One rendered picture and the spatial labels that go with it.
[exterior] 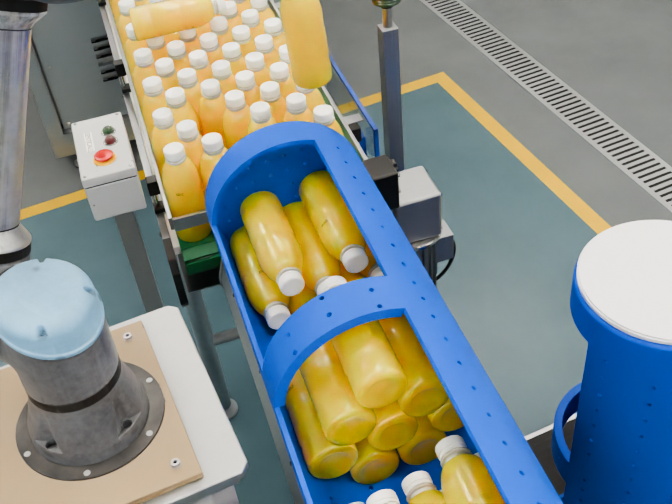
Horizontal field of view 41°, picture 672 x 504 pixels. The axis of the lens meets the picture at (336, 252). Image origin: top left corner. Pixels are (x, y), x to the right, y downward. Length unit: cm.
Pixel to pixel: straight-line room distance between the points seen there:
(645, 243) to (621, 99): 226
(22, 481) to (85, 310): 25
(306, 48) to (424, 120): 209
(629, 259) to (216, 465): 76
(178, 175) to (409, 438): 72
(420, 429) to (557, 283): 173
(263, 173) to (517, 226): 172
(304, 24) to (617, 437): 87
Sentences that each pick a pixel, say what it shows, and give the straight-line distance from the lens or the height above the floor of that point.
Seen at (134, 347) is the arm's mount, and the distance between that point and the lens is 128.
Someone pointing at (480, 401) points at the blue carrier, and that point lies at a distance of 109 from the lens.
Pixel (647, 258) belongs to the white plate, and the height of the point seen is 104.
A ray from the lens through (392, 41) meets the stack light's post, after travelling 201.
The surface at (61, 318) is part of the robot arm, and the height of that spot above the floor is 138.
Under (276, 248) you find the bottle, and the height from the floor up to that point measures 114.
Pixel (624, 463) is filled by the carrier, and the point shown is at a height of 72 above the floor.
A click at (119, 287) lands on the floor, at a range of 311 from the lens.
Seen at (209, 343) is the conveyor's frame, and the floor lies 31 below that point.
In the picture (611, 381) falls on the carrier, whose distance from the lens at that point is 151.
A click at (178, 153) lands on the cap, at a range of 169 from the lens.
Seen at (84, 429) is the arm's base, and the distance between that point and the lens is 113.
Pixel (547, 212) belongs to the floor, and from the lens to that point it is 320.
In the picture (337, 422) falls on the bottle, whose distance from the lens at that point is 117.
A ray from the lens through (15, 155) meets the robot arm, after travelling 110.
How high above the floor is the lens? 207
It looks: 43 degrees down
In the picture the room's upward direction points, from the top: 7 degrees counter-clockwise
